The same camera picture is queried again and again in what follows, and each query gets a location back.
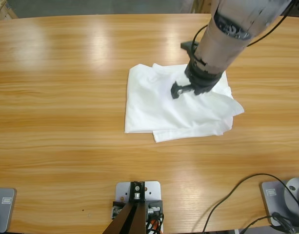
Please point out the black corner bracket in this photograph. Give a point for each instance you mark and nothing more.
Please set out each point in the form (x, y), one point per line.
(116, 207)
(154, 207)

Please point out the wooden crate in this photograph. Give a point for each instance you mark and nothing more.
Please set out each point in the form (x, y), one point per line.
(3, 8)

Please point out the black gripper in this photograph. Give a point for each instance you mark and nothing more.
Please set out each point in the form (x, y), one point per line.
(203, 79)

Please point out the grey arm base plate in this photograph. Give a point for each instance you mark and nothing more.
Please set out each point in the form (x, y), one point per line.
(5, 209)
(271, 202)

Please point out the dark brown camera post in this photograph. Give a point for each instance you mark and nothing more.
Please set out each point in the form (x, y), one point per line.
(125, 219)

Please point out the white Unitree t-shirt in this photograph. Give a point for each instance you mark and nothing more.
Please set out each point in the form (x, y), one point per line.
(151, 109)

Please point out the white mount plate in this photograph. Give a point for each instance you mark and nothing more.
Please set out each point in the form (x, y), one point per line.
(121, 189)

